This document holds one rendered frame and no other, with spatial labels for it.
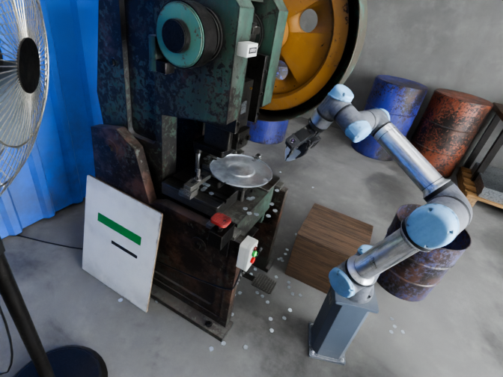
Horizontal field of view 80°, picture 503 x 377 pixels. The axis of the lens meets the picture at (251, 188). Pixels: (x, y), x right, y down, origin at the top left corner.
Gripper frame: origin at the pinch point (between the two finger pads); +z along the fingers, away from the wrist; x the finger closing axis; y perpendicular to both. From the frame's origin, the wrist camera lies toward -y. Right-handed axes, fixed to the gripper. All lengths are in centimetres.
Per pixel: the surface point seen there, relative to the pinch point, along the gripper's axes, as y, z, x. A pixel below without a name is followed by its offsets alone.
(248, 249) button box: -23.8, 24.8, -19.8
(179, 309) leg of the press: -35, 90, -19
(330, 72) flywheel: 34.0, -23.3, 21.2
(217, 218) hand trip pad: -33.2, 16.4, -4.9
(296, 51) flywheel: 32, -19, 40
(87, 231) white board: -55, 92, 43
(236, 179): -10.6, 19.9, 8.2
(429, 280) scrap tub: 79, 38, -91
